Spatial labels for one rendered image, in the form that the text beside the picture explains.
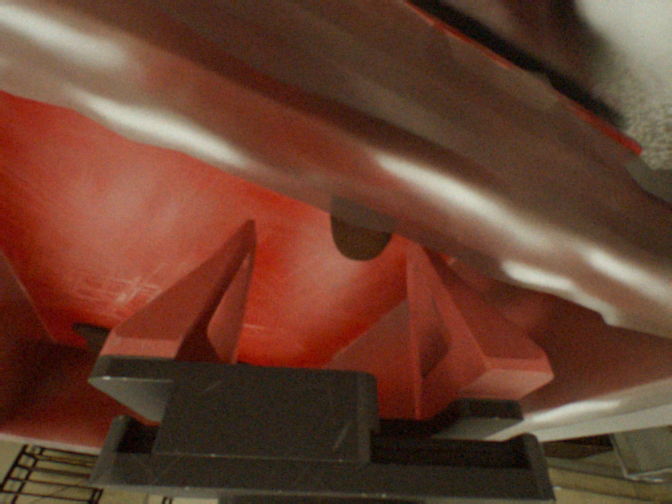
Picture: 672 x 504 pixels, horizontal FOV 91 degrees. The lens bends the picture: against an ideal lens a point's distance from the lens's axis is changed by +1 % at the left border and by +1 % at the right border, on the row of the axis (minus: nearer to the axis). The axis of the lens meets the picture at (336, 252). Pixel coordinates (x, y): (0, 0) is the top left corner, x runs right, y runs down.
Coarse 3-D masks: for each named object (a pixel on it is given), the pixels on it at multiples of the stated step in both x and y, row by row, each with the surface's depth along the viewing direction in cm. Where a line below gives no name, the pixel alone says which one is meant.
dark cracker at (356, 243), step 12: (336, 228) 19; (348, 228) 18; (360, 228) 18; (336, 240) 20; (348, 240) 19; (360, 240) 19; (372, 240) 19; (384, 240) 19; (348, 252) 20; (360, 252) 20; (372, 252) 20
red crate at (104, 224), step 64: (512, 64) 12; (0, 128) 16; (64, 128) 16; (0, 192) 20; (64, 192) 20; (128, 192) 19; (192, 192) 19; (256, 192) 18; (64, 256) 25; (128, 256) 24; (192, 256) 23; (256, 256) 23; (320, 256) 22; (384, 256) 22; (448, 256) 21; (64, 320) 34; (256, 320) 30; (320, 320) 29
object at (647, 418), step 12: (660, 408) 40; (600, 420) 45; (612, 420) 45; (624, 420) 44; (636, 420) 44; (648, 420) 43; (660, 420) 43; (540, 432) 52; (552, 432) 52; (564, 432) 51; (576, 432) 50; (588, 432) 50; (600, 432) 49
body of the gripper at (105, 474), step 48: (144, 432) 8; (96, 480) 7; (144, 480) 7; (192, 480) 7; (240, 480) 7; (288, 480) 7; (336, 480) 7; (384, 480) 7; (432, 480) 7; (480, 480) 7; (528, 480) 7
